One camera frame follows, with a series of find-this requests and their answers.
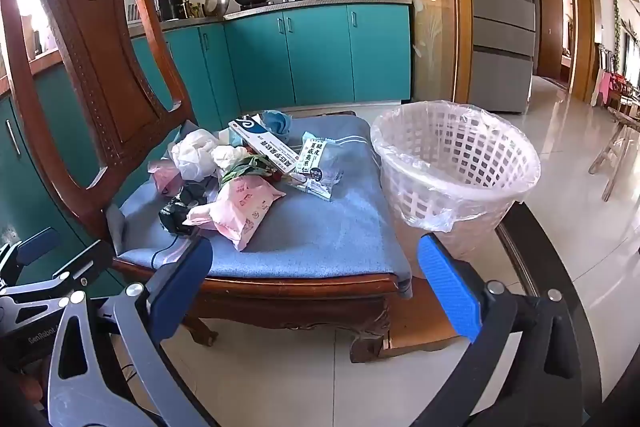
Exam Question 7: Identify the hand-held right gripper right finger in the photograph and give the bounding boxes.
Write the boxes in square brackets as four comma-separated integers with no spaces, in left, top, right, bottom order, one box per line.
[417,232,601,427]

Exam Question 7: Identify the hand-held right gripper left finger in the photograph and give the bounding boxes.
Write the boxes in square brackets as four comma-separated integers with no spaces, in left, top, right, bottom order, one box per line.
[42,234,219,427]

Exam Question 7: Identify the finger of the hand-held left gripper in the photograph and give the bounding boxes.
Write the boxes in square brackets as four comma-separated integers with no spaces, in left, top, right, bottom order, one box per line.
[0,229,62,280]
[0,239,115,308]

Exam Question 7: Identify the white lattice wastebasket with liner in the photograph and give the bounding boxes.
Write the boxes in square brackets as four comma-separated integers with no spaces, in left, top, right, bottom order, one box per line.
[370,99,542,263]

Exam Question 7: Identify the brown cardboard sheet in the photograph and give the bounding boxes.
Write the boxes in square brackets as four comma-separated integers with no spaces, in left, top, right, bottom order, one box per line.
[382,277,471,353]

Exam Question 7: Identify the black crumpled plastic bag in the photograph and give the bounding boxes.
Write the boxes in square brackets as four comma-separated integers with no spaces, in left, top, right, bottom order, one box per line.
[158,182,208,235]

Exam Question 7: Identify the pink printed packet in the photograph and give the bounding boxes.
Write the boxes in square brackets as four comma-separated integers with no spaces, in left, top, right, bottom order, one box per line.
[183,177,287,253]

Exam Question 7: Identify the pink plastic bag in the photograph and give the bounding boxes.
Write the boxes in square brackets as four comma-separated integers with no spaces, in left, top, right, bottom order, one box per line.
[147,159,183,194]

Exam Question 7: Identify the green crumpled wrapper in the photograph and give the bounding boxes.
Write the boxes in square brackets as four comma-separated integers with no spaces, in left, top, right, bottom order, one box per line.
[220,155,273,186]

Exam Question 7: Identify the white crumpled plastic bag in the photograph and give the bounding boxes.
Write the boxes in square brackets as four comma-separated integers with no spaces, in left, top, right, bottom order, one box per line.
[168,129,221,182]

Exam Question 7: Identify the blue striped tablecloth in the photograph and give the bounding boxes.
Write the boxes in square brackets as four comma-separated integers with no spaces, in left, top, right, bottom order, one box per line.
[114,112,413,280]

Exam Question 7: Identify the white crumpled tissue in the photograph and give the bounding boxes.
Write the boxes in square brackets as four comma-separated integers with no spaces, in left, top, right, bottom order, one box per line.
[212,144,251,172]

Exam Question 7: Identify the blue and white carton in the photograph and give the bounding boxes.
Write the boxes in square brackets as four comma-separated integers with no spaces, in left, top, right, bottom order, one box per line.
[228,114,286,170]

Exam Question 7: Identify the clear plastic water bottle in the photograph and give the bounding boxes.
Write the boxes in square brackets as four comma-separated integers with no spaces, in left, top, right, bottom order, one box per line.
[289,132,343,201]

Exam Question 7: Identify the blue face mask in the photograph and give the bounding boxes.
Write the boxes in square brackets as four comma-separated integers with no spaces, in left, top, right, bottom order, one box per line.
[261,109,296,144]

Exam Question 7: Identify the wooden stool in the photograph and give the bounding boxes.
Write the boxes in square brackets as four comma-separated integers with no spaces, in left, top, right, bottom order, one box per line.
[589,107,640,202]

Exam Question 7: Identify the carved wooden chair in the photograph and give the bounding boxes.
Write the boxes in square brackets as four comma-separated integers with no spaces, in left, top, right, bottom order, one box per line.
[0,0,416,364]

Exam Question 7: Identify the pink clothing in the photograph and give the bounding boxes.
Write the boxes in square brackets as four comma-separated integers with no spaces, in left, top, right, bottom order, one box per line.
[590,69,615,108]

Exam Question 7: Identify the wooden framed glass door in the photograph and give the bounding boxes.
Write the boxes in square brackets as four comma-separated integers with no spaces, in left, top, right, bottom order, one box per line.
[377,0,473,105]

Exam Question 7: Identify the grey refrigerator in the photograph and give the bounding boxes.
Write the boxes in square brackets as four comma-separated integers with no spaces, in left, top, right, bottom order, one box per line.
[457,0,536,115]

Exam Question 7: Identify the black air fryer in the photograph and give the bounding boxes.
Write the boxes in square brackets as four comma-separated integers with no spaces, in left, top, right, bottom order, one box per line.
[153,0,187,22]

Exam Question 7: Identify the brown wooden door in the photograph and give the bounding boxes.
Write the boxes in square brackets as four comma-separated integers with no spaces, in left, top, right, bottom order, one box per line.
[536,0,575,92]

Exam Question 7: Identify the grey kitchen countertop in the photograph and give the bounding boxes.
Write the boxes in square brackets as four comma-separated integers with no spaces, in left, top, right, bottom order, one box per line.
[127,0,413,28]

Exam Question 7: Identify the thin black cable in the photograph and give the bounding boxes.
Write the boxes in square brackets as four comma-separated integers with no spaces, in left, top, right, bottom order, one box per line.
[149,233,201,264]

